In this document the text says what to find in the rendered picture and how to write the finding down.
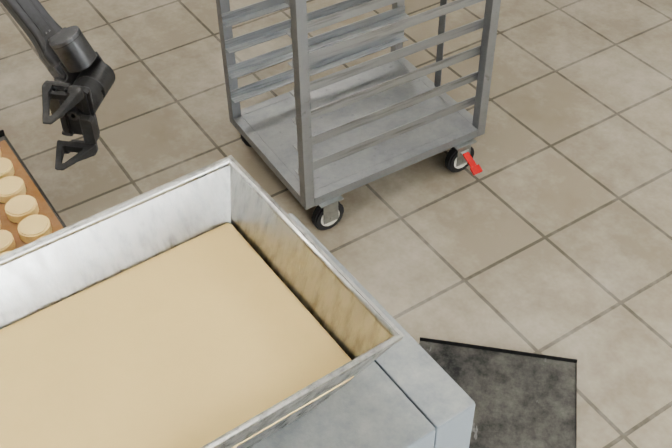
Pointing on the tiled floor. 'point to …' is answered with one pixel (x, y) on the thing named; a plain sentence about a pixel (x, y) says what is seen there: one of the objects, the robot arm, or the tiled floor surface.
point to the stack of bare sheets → (513, 394)
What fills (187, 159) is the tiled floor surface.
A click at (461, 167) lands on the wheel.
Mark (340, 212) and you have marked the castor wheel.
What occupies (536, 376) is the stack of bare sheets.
